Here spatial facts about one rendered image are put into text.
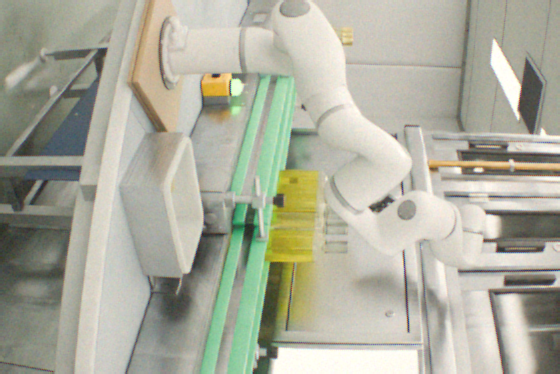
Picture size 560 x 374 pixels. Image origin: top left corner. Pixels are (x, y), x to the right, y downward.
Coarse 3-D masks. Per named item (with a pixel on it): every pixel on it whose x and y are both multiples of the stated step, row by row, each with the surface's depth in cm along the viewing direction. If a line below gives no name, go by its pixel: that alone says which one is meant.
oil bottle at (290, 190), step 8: (280, 184) 147; (288, 184) 146; (296, 184) 146; (304, 184) 146; (312, 184) 146; (280, 192) 144; (288, 192) 144; (296, 192) 144; (304, 192) 144; (312, 192) 143; (320, 192) 143
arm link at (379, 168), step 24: (336, 120) 100; (360, 120) 99; (336, 144) 100; (360, 144) 97; (384, 144) 97; (360, 168) 101; (384, 168) 98; (408, 168) 99; (360, 192) 101; (384, 192) 102
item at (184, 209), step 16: (176, 160) 102; (192, 160) 113; (176, 176) 115; (192, 176) 115; (176, 192) 117; (192, 192) 117; (176, 208) 120; (192, 208) 120; (176, 224) 102; (192, 224) 121; (176, 240) 104; (192, 240) 117; (192, 256) 113
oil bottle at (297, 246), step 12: (276, 240) 130; (288, 240) 130; (300, 240) 130; (312, 240) 130; (324, 240) 131; (276, 252) 130; (288, 252) 130; (300, 252) 130; (312, 252) 129; (324, 252) 131
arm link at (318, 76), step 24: (288, 0) 105; (288, 24) 102; (312, 24) 101; (288, 48) 100; (312, 48) 98; (336, 48) 98; (312, 72) 98; (336, 72) 99; (312, 96) 104; (336, 96) 102; (312, 120) 105
